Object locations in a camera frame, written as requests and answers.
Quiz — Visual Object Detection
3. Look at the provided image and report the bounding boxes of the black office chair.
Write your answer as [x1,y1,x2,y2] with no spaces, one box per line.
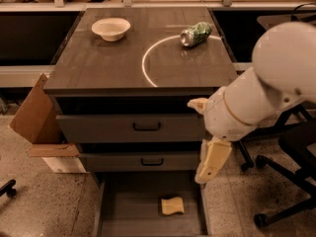
[253,117,316,229]

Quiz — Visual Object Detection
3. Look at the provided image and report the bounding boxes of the white bowl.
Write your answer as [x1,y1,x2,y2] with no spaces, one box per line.
[91,18,130,41]

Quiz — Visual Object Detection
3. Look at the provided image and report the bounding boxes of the grey drawer cabinet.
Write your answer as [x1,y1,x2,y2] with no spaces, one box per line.
[42,6,244,183]

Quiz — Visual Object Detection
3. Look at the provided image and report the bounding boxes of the yellow sponge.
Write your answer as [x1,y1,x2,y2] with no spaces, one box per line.
[161,197,185,215]

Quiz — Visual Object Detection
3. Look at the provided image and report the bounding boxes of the grey top drawer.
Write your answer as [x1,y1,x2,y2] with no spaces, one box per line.
[56,114,205,143]

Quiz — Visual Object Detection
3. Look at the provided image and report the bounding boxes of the black side table stand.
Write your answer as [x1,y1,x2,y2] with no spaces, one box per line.
[229,2,316,172]

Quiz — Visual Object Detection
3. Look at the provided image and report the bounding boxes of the grey middle drawer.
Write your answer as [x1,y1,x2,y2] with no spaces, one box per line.
[79,151,199,172]

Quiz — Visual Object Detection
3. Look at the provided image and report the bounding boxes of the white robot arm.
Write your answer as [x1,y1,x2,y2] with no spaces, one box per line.
[188,22,316,184]

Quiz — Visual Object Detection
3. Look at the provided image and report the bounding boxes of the grey open bottom drawer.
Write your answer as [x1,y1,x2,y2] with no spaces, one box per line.
[93,171,210,237]

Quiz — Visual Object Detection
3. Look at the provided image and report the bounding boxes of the green soda can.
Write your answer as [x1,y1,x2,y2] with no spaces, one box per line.
[180,22,211,47]

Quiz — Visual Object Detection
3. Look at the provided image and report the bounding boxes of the black chair caster left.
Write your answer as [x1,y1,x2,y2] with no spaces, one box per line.
[0,180,17,198]

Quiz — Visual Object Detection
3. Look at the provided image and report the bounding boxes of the brown cardboard box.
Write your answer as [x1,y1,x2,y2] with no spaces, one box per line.
[9,74,86,174]

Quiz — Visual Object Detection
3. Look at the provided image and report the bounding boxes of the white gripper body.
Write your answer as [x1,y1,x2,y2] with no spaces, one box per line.
[203,87,256,141]

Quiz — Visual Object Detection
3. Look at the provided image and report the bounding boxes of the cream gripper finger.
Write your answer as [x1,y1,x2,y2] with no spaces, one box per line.
[187,98,207,115]
[195,137,232,185]

